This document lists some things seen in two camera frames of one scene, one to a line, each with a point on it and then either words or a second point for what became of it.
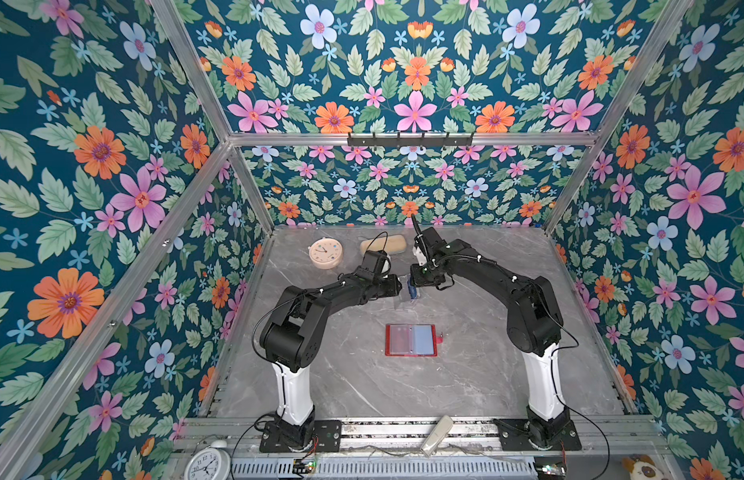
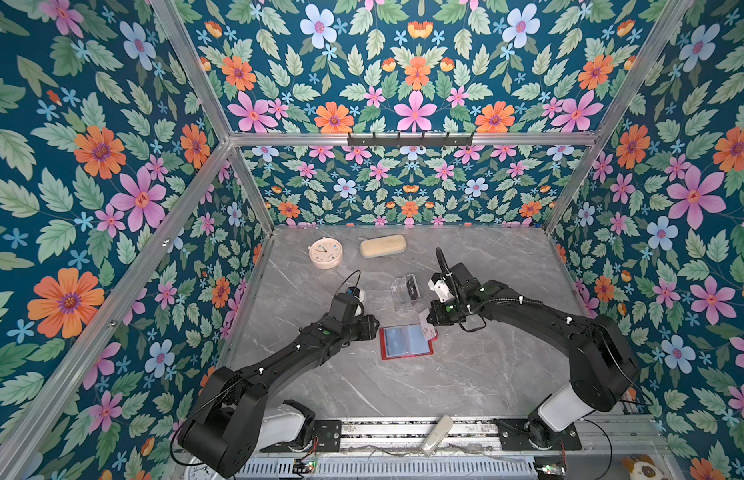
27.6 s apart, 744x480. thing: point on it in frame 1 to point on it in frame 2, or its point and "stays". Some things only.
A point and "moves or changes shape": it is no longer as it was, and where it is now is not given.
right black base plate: x=514 y=435 stays
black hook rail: x=410 y=142 stays
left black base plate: x=321 y=436 stays
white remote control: x=437 y=436 stays
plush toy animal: x=641 y=467 stays
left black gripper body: x=385 y=286 to x=361 y=330
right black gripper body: x=424 y=275 to x=447 y=312
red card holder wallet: x=412 y=340 moves or changes shape
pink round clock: x=325 y=253 stays
